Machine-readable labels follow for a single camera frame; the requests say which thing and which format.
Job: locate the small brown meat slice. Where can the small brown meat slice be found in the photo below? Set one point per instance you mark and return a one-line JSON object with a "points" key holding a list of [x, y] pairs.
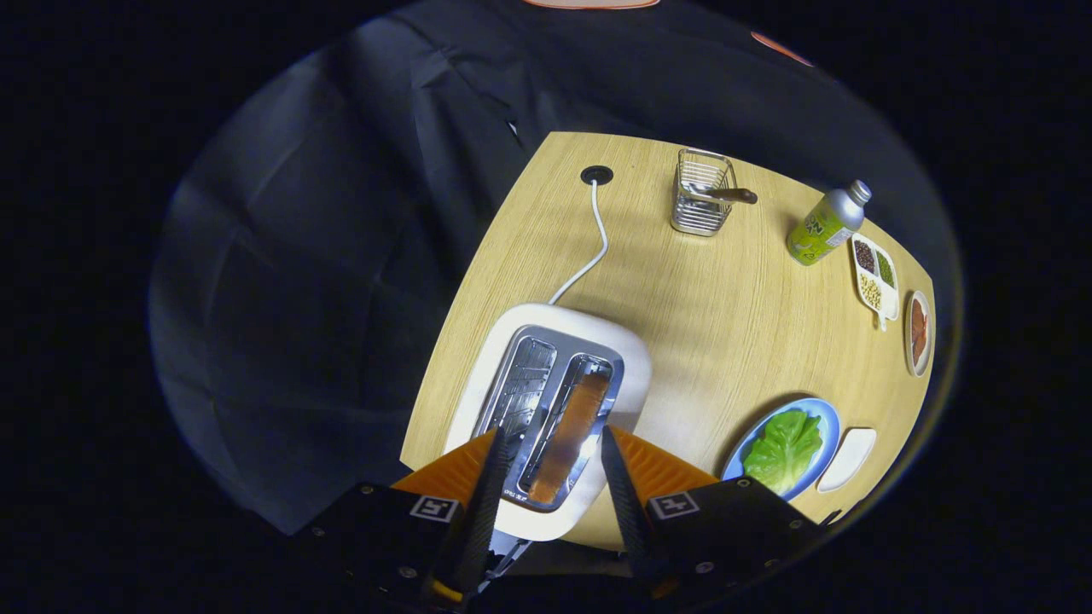
{"points": [[918, 314]]}

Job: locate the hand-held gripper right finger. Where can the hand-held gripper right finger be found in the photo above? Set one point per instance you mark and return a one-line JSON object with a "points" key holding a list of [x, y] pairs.
{"points": [[627, 512]]}

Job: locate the blue plate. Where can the blue plate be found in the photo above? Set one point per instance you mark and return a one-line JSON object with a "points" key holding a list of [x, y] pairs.
{"points": [[823, 418]]}

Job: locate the black backdrop cloth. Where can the black backdrop cloth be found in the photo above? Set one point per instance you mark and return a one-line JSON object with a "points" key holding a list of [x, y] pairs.
{"points": [[324, 256]]}

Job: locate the small white plate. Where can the small white plate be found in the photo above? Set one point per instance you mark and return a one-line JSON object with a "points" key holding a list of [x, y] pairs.
{"points": [[849, 460]]}

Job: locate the white oval plate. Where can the white oval plate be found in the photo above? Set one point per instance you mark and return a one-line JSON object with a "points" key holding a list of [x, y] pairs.
{"points": [[917, 368]]}

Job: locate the green drink bottle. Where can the green drink bottle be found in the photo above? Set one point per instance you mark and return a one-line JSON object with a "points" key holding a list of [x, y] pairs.
{"points": [[823, 228]]}

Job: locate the white divided dish with beans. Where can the white divided dish with beans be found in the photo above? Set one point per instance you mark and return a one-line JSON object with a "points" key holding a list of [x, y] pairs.
{"points": [[879, 294]]}

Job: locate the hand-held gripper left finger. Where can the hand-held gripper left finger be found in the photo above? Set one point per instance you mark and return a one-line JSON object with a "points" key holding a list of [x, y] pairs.
{"points": [[478, 520]]}

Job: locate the green lettuce leaf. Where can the green lettuce leaf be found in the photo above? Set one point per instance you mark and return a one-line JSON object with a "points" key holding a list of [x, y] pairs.
{"points": [[781, 452]]}

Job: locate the white toaster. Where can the white toaster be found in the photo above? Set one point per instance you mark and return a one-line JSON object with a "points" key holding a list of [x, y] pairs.
{"points": [[563, 328]]}

